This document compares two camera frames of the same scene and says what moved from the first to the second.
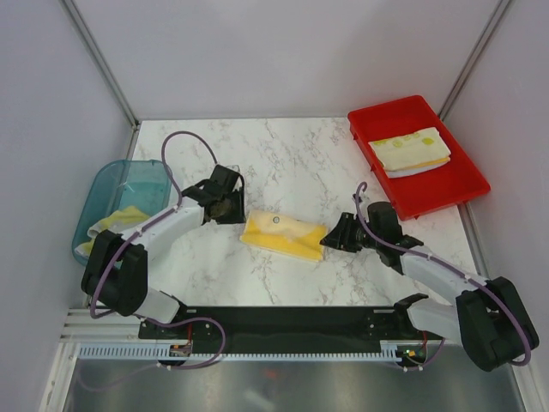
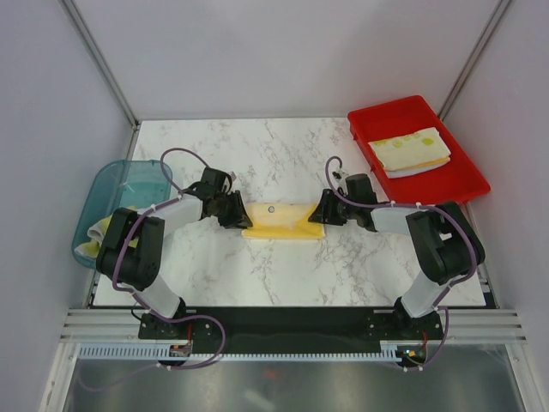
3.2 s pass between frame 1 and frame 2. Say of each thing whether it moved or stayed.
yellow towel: moved
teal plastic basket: stayed
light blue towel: stayed
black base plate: stayed
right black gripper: moved
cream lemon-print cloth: stayed
